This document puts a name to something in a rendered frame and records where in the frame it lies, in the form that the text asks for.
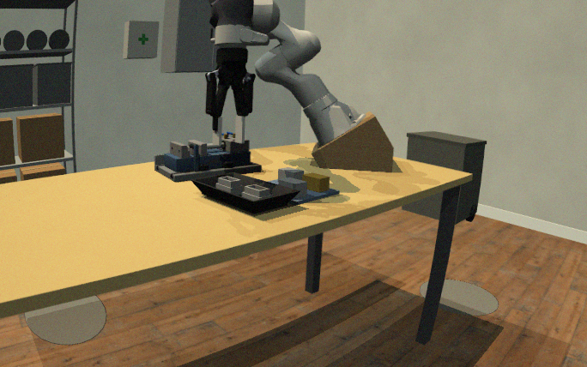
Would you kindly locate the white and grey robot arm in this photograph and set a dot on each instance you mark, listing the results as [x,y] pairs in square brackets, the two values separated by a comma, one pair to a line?
[242,24]

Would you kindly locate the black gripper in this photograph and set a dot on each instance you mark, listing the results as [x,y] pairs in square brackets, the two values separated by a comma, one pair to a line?
[230,70]

